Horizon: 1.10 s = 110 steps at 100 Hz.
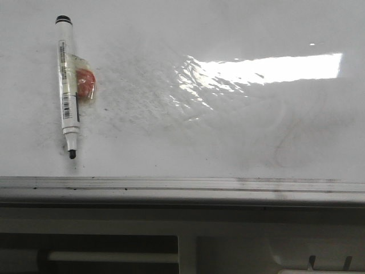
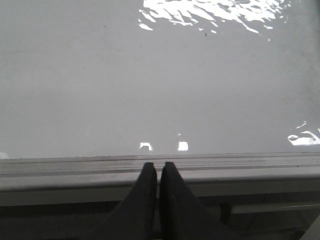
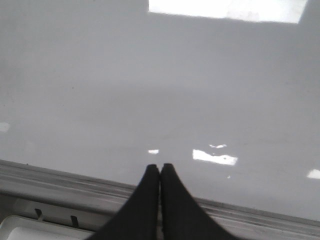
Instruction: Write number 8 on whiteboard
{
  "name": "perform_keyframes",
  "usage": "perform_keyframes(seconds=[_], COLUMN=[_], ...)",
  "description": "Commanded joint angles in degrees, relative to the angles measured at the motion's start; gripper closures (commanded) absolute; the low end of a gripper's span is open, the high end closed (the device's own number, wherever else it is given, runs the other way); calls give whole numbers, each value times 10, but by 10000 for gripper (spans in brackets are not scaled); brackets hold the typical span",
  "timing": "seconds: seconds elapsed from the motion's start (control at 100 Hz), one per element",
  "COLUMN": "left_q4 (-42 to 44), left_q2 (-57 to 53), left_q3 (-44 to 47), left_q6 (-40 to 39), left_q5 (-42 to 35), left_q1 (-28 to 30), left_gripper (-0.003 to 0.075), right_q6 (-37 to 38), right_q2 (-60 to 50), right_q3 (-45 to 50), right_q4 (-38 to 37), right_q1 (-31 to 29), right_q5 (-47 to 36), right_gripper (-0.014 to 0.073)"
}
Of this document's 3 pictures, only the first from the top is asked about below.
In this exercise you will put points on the clear tape with red patch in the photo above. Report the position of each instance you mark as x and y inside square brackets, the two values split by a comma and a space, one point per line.
[85, 79]

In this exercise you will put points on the white whiteboard with aluminium frame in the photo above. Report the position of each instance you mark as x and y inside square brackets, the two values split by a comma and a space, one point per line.
[197, 102]

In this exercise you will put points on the white plastic tray unit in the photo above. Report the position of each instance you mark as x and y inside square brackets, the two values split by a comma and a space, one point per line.
[248, 240]

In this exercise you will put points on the white whiteboard marker black tip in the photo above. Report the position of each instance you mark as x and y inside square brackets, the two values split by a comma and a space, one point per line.
[70, 121]

